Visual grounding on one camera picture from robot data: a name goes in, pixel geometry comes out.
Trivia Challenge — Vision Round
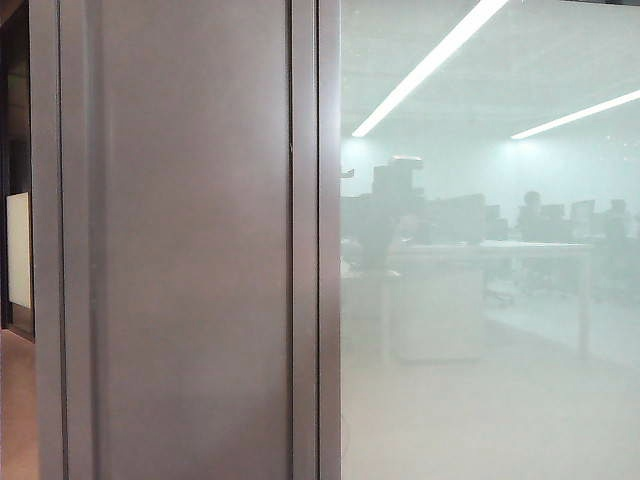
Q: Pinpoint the grey metal pillar cladding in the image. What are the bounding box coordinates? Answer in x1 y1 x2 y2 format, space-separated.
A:
28 0 344 480

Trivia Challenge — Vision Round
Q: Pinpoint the white backlit glass panel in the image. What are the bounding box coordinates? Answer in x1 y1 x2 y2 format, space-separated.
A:
5 191 34 309

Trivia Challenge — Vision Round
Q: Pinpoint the large frosted glass wall panel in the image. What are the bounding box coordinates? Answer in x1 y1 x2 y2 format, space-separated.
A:
339 0 640 480

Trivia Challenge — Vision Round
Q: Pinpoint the dark door frame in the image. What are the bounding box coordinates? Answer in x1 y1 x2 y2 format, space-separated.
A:
0 0 37 346

